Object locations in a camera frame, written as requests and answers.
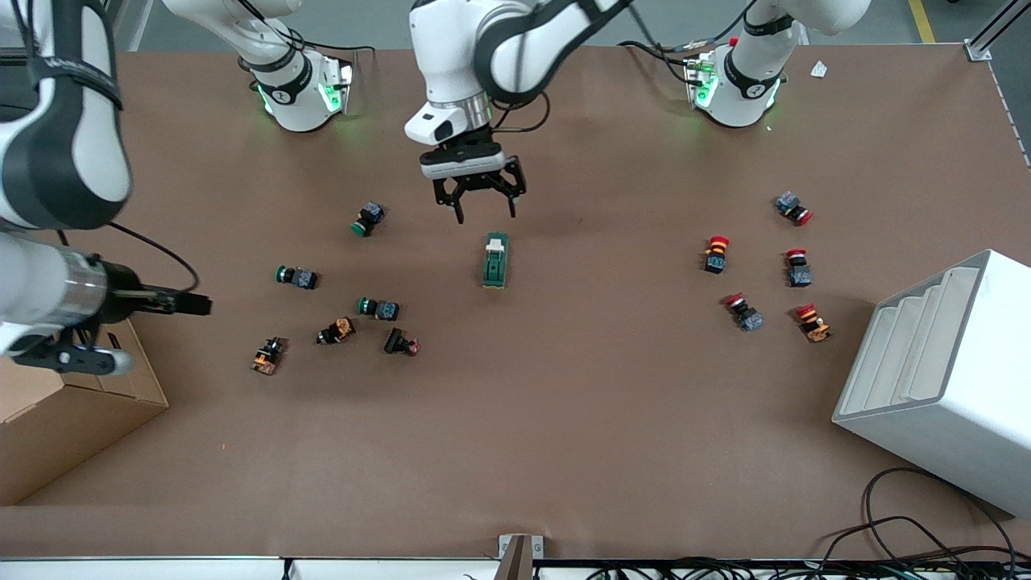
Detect white stepped plastic bin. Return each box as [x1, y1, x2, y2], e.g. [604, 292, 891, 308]
[832, 249, 1031, 518]

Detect brown cardboard box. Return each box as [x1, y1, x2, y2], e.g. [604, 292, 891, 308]
[0, 318, 170, 507]

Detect black right base cable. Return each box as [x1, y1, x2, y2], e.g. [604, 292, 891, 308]
[286, 32, 378, 61]

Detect metal bracket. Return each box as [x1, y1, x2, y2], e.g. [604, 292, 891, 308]
[499, 534, 544, 580]

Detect black looped floor cable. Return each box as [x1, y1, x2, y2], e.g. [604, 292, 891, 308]
[822, 467, 1020, 565]

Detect brown paper table cover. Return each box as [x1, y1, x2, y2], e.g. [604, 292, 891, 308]
[0, 40, 1031, 561]

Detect green load switch white lever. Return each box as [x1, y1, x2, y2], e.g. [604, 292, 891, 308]
[482, 232, 511, 289]

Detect aluminium frame profile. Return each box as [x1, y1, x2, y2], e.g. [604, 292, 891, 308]
[963, 0, 1031, 62]

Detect black cable bundle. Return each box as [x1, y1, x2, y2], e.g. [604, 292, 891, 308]
[588, 553, 1031, 580]

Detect black base cable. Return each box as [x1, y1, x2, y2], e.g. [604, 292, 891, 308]
[618, 36, 742, 86]
[286, 32, 378, 61]

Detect black left base cable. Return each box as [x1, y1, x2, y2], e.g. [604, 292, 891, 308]
[618, 36, 742, 86]

